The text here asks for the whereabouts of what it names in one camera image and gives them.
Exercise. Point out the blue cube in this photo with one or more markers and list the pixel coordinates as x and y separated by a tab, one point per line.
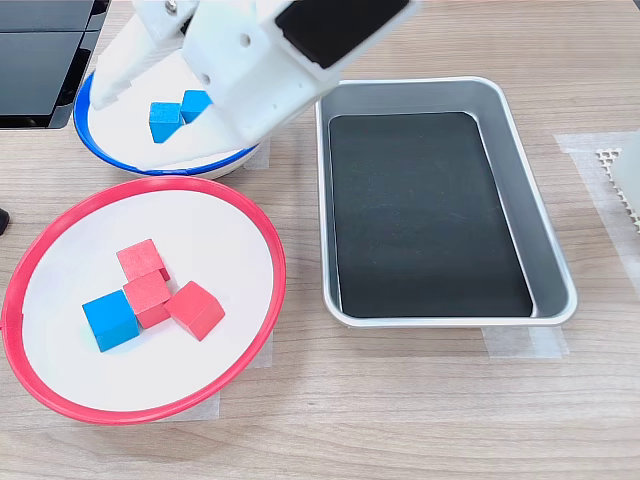
194	102
107	312
160	120

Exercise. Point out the clear tape strip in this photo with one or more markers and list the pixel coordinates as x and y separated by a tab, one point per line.
264	161
265	355
525	345
210	405

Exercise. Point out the blue-rimmed white plate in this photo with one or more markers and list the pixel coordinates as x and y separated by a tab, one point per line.
115	135

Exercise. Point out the red-rimmed white plate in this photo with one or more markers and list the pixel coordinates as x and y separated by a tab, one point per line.
200	225

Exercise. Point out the black glossy panel device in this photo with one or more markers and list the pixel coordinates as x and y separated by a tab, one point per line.
30	75

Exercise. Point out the red cube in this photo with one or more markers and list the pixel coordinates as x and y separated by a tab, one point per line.
192	305
140	257
147	295

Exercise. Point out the small black object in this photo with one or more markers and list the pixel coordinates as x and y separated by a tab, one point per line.
4	222

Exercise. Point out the black tray mat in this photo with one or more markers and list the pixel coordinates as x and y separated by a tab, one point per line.
425	225

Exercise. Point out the steel tray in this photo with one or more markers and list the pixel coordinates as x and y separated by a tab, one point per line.
545	270

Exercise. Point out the pale perforated base plate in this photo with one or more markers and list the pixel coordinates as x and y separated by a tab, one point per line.
611	159

